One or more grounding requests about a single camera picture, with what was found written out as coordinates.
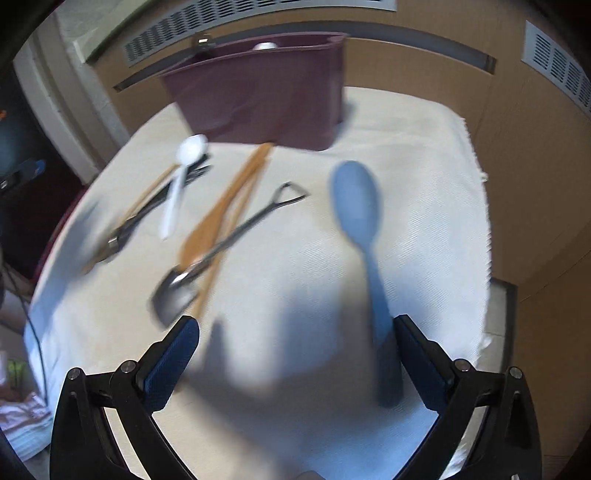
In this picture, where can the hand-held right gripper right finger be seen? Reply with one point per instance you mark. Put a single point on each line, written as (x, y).
(421, 364)

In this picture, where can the wooden kitchen cabinet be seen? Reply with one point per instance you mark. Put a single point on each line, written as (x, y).
(415, 69)

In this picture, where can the white plastic spoon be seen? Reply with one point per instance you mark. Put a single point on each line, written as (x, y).
(191, 150)

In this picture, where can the wooden spoon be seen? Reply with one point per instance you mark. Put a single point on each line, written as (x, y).
(203, 235)

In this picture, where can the maroon plastic utensil holder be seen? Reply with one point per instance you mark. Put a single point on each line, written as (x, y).
(258, 97)

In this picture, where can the metal shovel-shaped spoon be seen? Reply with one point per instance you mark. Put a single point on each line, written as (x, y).
(173, 295)

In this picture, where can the white tablecloth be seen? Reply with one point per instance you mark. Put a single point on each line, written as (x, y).
(295, 258)

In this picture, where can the short grey cabinet vent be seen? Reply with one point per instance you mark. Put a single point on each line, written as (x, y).
(558, 64)

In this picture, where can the wooden chopstick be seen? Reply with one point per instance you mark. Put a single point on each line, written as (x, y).
(213, 272)
(147, 193)

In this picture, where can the blue plastic spoon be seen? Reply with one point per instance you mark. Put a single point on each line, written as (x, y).
(358, 198)

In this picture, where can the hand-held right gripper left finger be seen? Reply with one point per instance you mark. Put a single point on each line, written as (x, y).
(171, 364)

